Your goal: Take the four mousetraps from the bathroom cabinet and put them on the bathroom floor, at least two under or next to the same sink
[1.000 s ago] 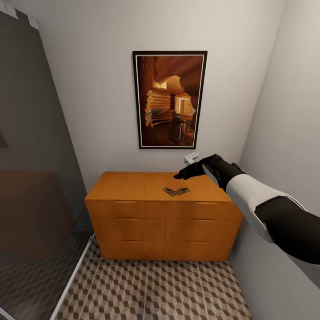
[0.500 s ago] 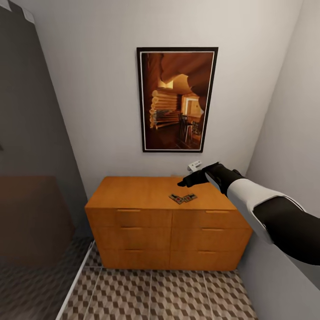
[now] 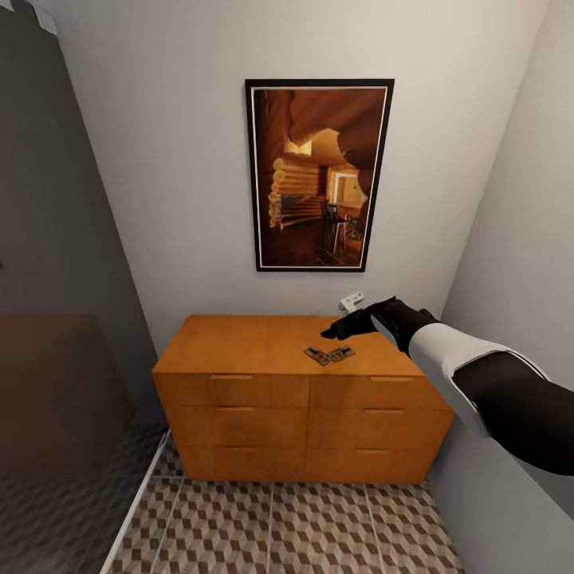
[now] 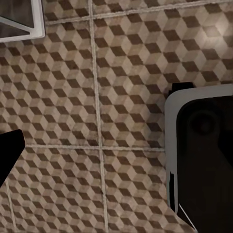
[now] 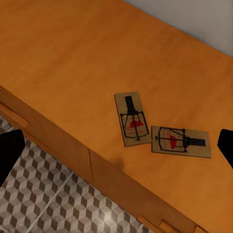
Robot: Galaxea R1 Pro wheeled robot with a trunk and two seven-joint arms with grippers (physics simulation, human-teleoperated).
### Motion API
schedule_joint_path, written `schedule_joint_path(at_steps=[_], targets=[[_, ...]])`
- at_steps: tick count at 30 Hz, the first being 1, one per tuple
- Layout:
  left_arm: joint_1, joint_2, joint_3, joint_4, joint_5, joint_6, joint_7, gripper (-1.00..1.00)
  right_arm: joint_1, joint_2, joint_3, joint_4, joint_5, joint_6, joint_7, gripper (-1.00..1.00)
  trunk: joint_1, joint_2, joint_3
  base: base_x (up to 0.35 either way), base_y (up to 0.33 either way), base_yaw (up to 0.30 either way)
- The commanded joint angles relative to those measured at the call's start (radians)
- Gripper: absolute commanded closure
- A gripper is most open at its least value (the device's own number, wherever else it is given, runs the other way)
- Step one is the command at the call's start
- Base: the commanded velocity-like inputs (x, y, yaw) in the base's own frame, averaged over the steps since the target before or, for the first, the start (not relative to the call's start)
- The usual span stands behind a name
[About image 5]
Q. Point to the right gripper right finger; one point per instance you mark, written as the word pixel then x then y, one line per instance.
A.
pixel 225 144

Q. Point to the mousetrap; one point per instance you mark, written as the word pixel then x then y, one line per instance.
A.
pixel 184 142
pixel 132 119

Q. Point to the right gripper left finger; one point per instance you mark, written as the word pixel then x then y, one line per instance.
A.
pixel 12 145

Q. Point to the cabinet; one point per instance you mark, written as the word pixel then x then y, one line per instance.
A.
pixel 62 61

